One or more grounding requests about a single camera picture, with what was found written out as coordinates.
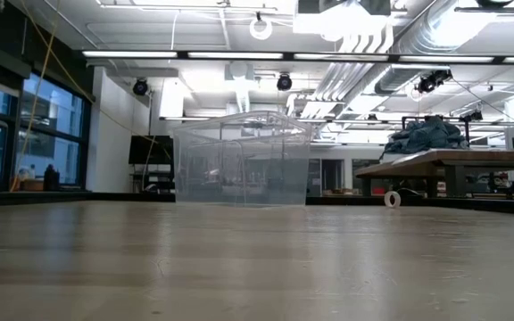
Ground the white ceiling unit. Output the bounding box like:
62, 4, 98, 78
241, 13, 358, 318
292, 0, 394, 37

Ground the large window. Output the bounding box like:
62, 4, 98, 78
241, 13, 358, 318
0, 73, 91, 193

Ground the dark bottle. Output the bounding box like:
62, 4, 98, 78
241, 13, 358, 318
43, 163, 61, 193

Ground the blue cloth pile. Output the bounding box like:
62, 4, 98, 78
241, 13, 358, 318
382, 115, 470, 156

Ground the small white tape roll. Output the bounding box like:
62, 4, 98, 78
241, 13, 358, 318
383, 190, 402, 209

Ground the yellow hanging cable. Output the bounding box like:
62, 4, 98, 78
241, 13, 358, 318
9, 0, 173, 193

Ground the clear plastic container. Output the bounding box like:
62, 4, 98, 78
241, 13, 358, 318
170, 110, 314, 208

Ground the black monitor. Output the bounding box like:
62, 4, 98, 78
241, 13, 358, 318
128, 135, 174, 166

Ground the round silver ventilation duct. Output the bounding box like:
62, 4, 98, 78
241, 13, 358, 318
390, 0, 514, 57

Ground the white hanging ring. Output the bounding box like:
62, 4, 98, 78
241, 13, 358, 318
249, 16, 274, 41

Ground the wooden table in background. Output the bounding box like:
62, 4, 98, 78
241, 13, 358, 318
353, 148, 514, 198

